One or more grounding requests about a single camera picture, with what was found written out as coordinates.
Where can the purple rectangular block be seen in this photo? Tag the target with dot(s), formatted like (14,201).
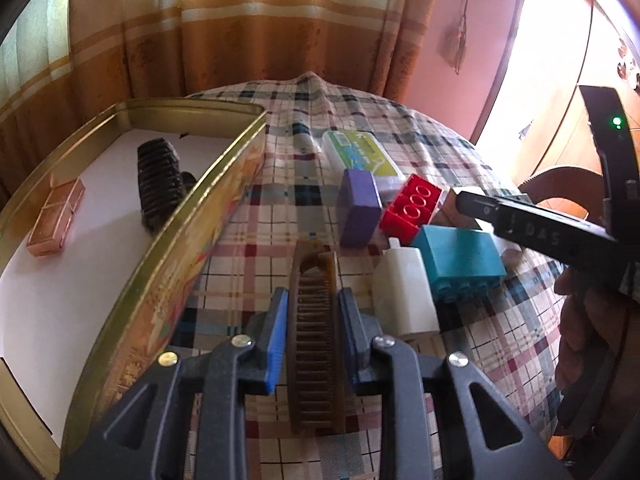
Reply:
(357,210)

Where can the black ribbed hair clip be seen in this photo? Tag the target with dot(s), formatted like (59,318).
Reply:
(160,180)

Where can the wooden wardrobe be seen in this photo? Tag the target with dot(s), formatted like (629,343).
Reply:
(565,125)

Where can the red building block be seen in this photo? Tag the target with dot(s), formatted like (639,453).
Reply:
(407,210)

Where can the hanging beige tassel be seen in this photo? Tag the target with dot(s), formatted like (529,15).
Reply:
(456,35)

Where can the brown wicker chair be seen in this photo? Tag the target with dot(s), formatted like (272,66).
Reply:
(555,185)

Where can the gold rectangular tin box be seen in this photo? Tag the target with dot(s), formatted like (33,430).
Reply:
(150,320)

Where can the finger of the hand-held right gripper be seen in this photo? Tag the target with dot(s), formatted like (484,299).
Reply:
(475,205)

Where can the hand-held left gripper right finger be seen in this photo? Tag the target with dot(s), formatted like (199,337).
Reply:
(350,330)

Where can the green white plastic case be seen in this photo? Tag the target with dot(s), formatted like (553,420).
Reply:
(360,147)

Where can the teal building block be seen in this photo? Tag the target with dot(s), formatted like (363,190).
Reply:
(460,255)

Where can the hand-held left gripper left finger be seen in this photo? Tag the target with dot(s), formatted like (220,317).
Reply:
(277,340)

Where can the copper pink small box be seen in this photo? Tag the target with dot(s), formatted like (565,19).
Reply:
(55,220)

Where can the brown plastic comb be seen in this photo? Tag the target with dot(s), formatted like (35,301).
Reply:
(312,355)

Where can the orange cream patterned curtain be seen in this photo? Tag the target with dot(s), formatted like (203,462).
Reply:
(250,35)

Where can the white bottle-shaped block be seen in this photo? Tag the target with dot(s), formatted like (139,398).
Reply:
(405,295)

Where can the person's right hand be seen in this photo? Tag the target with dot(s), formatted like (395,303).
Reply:
(585,320)

